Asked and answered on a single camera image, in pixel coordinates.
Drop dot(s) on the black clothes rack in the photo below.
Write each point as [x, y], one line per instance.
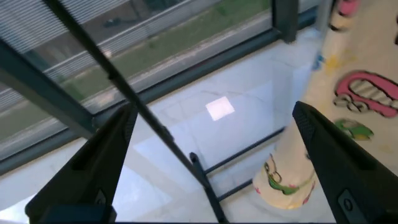
[124, 87]

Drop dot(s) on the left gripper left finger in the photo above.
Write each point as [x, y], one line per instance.
[77, 186]

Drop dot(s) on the window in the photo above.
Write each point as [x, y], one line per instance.
[140, 40]

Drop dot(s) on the cream printed garment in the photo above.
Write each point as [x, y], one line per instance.
[357, 46]

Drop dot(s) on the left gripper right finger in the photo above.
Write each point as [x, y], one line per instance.
[373, 193]

